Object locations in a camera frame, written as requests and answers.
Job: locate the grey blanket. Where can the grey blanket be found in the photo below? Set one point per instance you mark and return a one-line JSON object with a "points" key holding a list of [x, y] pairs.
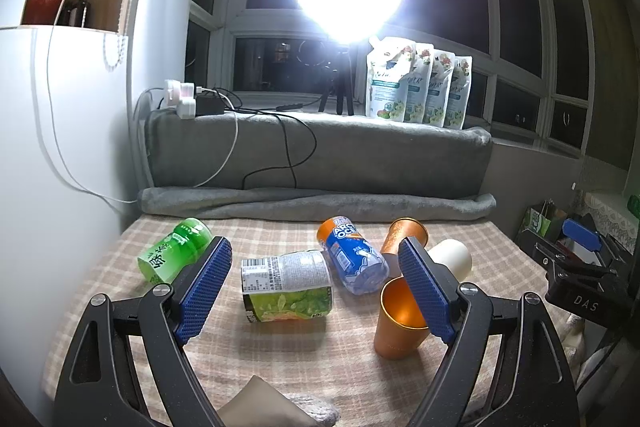
{"points": [[375, 157]]}

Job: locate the orange metal cup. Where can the orange metal cup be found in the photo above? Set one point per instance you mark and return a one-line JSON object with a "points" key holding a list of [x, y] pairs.
{"points": [[395, 332], [400, 232]]}

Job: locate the green plastic bottle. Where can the green plastic bottle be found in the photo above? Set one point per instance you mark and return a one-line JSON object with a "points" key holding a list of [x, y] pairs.
{"points": [[172, 252]]}

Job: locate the tan cushion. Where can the tan cushion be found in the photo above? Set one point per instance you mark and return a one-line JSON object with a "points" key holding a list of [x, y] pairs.
{"points": [[255, 402]]}

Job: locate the white lace cloth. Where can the white lace cloth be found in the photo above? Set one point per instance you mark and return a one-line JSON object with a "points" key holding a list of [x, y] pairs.
{"points": [[607, 209]]}

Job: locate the blue and orange snack bottle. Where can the blue and orange snack bottle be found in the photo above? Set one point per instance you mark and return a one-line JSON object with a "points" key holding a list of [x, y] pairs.
{"points": [[352, 259]]}

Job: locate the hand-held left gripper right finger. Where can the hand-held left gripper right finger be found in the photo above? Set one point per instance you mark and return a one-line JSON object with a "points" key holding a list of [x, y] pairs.
{"points": [[425, 292]]}

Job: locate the white knitted cloth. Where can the white knitted cloth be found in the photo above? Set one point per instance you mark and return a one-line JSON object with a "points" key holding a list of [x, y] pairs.
{"points": [[315, 411]]}

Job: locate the white plug adapters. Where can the white plug adapters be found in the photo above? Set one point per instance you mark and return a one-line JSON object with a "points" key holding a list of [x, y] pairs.
{"points": [[180, 97]]}

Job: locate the checked tablecloth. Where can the checked tablecloth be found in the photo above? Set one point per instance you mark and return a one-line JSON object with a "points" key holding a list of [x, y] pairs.
{"points": [[300, 357]]}

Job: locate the green label plastic jar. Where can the green label plastic jar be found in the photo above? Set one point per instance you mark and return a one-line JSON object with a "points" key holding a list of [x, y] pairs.
{"points": [[285, 284]]}

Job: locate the black power adapter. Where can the black power adapter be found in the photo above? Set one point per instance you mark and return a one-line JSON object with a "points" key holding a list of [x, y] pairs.
{"points": [[209, 103]]}

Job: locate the black tripod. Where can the black tripod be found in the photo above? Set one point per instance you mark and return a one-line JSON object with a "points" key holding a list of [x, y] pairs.
{"points": [[342, 82]]}

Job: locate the white window frame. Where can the white window frame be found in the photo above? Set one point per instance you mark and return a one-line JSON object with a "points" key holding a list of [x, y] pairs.
{"points": [[542, 57]]}

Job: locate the white cup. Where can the white cup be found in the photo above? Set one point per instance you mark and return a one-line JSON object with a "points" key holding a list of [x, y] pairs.
{"points": [[454, 257]]}

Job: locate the green paper bag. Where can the green paper bag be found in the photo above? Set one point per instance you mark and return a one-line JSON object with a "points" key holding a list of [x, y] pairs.
{"points": [[536, 221]]}

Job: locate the white cabinet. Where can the white cabinet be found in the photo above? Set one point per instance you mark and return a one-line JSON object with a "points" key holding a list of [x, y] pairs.
{"points": [[65, 132]]}

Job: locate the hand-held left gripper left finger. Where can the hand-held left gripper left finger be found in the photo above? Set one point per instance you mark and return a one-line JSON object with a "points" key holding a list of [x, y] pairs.
{"points": [[202, 292]]}

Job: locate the white refill pouch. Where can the white refill pouch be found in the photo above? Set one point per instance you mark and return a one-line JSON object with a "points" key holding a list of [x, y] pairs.
{"points": [[390, 82], [440, 97], [424, 92], [460, 99]]}

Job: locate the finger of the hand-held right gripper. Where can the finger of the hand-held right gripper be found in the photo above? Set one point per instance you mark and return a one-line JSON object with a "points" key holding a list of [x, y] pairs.
{"points": [[542, 252], [580, 233]]}

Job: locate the dark bottle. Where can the dark bottle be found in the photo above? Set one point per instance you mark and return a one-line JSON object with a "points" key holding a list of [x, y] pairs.
{"points": [[82, 12]]}

